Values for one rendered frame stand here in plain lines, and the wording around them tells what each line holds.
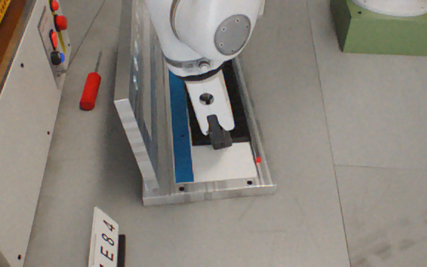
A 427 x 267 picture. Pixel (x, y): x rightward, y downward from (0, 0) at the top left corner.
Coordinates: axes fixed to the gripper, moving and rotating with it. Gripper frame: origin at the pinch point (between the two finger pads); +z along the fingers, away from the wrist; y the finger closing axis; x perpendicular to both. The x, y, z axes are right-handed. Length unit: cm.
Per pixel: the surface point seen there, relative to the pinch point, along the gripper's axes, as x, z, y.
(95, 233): 17.8, -4.8, -16.8
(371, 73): -32.8, 11.8, 19.9
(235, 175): -1.1, 3.0, -6.1
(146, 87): 10.3, -6.7, 8.6
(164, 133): 9.4, 0.6, 4.5
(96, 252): 17.7, -4.3, -19.3
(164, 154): 9.8, 0.8, -0.3
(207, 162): 2.9, 2.2, -2.8
